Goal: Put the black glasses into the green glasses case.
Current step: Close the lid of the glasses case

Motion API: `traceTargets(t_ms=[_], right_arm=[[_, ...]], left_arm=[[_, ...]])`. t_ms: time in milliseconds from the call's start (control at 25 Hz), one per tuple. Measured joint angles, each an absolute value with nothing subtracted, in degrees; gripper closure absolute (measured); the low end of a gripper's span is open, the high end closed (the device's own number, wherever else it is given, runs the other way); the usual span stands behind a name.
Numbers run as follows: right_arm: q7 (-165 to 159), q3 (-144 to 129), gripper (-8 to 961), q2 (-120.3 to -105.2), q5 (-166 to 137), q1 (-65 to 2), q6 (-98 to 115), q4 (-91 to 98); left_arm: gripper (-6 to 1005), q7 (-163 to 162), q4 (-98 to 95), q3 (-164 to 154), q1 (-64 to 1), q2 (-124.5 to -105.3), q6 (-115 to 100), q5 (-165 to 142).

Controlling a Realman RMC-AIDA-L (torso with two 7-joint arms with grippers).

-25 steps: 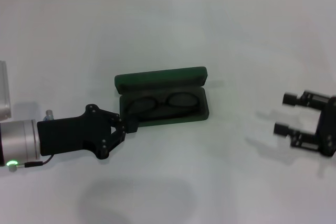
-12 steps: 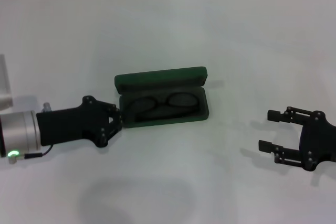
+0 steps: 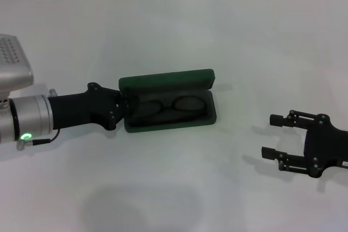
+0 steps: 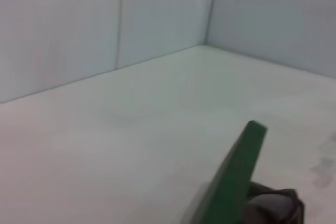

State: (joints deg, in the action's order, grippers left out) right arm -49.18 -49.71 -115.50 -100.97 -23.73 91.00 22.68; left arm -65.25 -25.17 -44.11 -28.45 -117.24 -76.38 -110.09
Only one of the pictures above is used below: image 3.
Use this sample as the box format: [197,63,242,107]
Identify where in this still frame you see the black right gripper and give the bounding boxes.
[260,109,348,180]

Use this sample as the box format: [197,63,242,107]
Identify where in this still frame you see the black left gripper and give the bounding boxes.
[47,81,131,131]

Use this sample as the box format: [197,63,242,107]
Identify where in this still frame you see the black glasses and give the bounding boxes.
[130,95,206,121]

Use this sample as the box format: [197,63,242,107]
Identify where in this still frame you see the green glasses case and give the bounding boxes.
[118,68,218,134]

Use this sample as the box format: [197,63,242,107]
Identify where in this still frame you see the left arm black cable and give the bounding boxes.
[16,128,61,151]

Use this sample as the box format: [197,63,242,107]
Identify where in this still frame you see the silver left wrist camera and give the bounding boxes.
[0,34,35,98]

